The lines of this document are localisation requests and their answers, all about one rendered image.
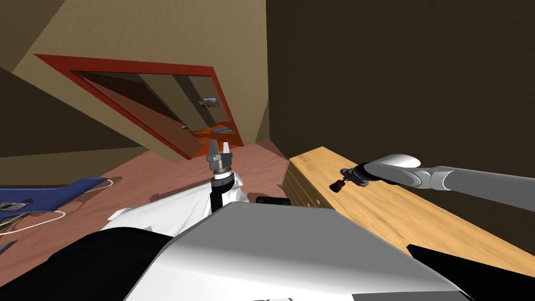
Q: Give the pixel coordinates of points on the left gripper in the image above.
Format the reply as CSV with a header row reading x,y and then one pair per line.
x,y
220,161

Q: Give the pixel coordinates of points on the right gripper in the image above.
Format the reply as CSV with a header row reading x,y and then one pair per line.
x,y
355,175

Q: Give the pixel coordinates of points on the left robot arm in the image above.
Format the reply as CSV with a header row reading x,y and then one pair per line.
x,y
175,213

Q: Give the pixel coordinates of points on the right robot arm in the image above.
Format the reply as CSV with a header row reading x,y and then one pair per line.
x,y
459,182

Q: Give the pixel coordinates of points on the light wooden dresser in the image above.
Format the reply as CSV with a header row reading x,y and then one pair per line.
x,y
376,213

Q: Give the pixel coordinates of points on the brown door leaf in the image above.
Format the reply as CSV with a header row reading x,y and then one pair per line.
x,y
154,121

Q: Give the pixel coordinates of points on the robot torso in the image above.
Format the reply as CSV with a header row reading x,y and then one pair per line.
x,y
271,251

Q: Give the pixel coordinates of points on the framed wall picture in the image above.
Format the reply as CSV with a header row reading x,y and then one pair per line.
x,y
211,102

